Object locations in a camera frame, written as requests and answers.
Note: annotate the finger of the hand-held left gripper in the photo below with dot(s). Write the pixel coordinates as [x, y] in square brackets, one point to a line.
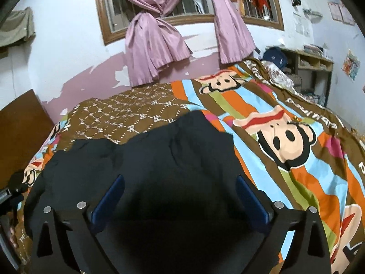
[18, 182]

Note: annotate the person's left hand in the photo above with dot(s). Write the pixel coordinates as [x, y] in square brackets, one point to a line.
[14, 235]

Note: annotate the narrow pink curtain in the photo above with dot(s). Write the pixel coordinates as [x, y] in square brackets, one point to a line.
[231, 34]

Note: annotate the wooden cubby shelf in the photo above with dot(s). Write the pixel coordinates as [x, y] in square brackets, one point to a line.
[302, 55]

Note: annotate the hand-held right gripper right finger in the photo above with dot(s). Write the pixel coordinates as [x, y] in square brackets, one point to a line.
[252, 202]

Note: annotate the wooden barred window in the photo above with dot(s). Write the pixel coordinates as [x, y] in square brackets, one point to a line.
[188, 20]

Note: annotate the grey hanging cloth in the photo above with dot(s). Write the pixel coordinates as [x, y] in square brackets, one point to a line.
[17, 27]

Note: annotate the white wall shelf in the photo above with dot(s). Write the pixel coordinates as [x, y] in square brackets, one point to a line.
[312, 12]

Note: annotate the white wall paper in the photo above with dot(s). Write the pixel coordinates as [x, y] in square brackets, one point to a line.
[302, 25]

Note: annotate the brown wooden headboard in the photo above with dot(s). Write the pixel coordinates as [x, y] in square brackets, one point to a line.
[22, 137]

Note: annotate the dark blue bag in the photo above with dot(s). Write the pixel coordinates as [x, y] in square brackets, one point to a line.
[274, 57]

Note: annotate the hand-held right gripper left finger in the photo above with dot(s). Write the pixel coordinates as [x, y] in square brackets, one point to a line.
[109, 199]

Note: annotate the black wall fixture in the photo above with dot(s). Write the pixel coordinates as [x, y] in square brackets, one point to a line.
[295, 0]

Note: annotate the pink wall certificate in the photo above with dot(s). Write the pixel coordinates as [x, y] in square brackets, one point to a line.
[335, 10]
[348, 14]

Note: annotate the floral pillow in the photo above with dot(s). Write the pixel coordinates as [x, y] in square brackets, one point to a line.
[281, 75]

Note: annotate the wide pink curtain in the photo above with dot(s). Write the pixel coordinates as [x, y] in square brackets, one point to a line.
[148, 48]

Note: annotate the colourful wall drawing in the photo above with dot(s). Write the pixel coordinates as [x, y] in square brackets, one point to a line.
[350, 65]

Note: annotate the black puffer jacket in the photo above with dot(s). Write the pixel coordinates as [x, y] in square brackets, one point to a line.
[171, 162]

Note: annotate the cartoon monkey printed blanket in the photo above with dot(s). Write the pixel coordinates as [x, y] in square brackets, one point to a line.
[299, 137]

